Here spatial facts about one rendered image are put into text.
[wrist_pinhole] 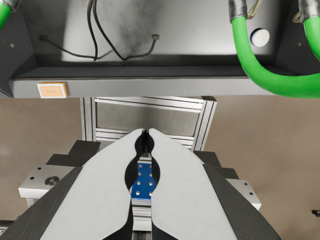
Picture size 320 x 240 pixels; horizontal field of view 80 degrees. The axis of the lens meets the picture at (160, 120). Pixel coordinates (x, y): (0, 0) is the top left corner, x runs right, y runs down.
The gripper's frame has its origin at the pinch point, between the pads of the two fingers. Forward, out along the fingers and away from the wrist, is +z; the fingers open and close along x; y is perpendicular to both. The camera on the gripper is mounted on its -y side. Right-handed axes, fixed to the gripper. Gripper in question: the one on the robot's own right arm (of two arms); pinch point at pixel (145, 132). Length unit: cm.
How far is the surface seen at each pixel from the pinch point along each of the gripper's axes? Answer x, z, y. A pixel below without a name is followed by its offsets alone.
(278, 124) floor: 101, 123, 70
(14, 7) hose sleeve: -10.5, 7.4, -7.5
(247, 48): 9.7, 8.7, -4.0
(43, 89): -21.7, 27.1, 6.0
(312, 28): 17.3, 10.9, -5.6
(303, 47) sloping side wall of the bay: 32.8, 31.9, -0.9
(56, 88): -19.0, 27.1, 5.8
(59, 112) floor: -72, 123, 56
